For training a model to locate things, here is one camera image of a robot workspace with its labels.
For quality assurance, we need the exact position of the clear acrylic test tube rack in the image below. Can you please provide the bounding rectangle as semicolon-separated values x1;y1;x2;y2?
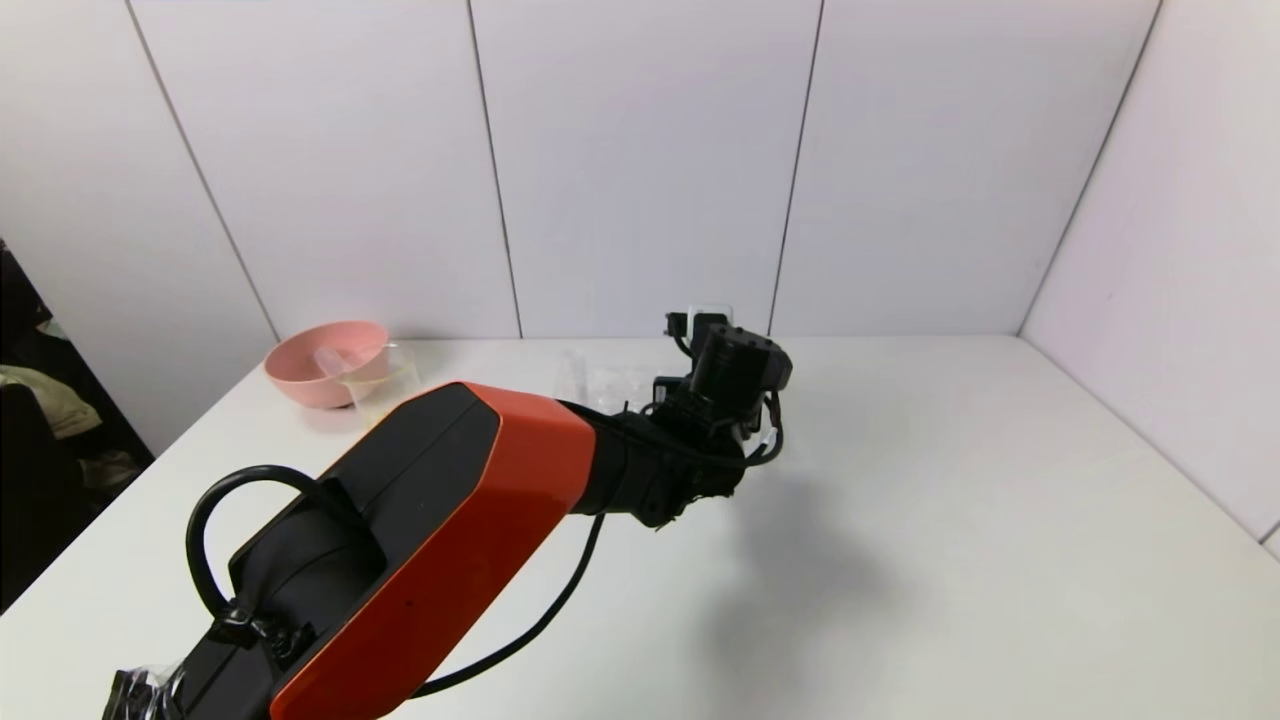
553;348;776;448

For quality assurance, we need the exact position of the clear glass beaker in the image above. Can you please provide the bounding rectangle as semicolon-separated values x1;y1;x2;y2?
343;343;423;423

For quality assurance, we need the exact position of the pink plastic bowl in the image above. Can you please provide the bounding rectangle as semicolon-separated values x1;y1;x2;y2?
264;321;393;410

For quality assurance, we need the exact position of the beige crumpled cloth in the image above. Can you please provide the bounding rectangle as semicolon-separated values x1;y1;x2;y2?
0;364;97;441

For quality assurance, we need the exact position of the black background furniture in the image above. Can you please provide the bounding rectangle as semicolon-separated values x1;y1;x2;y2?
0;240;156;613

